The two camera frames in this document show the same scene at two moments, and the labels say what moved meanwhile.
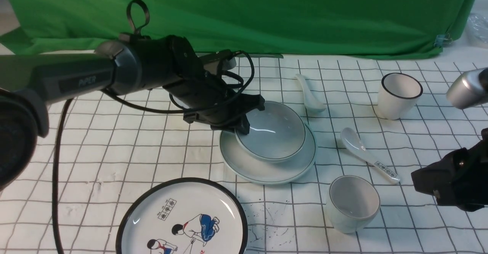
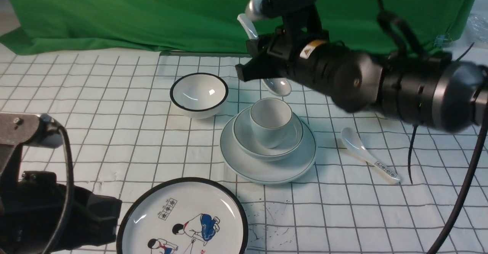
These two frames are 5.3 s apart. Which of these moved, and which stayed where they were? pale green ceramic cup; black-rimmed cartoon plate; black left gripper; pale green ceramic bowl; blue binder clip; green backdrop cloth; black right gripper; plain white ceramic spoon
Moved: pale green ceramic cup; black left gripper; plain white ceramic spoon; black right gripper
Stayed: blue binder clip; pale green ceramic bowl; black-rimmed cartoon plate; green backdrop cloth
